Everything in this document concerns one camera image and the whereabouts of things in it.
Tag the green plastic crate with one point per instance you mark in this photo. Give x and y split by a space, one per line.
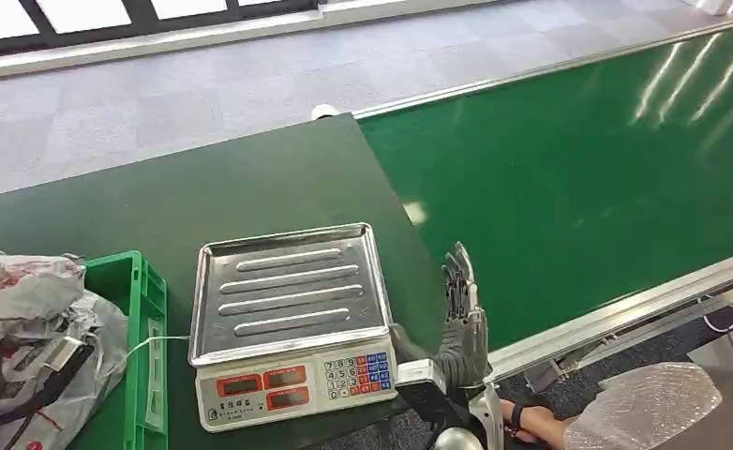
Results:
133 292

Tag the thin silver conveyor frame rail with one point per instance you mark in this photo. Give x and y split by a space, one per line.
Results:
528 69

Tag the white round cap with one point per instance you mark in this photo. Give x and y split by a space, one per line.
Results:
325 112

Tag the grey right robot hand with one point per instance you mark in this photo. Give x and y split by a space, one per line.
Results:
466 354

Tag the wide silver conveyor frame rail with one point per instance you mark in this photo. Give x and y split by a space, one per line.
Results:
652 301

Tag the green conveyor belt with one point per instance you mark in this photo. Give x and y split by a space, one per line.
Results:
559 186

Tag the white electronic weighing scale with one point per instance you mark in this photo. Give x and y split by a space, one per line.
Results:
292 292

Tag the clear bubble wrap bundle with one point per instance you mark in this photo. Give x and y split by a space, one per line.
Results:
646 404

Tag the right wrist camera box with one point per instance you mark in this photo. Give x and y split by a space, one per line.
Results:
422 372

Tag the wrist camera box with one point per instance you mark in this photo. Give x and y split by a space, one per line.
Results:
62 353
422 372

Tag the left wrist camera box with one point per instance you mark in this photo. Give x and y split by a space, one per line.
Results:
62 353

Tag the black window frame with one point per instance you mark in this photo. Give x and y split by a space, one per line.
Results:
143 13

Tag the person's hand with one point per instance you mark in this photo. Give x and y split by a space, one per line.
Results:
540 425

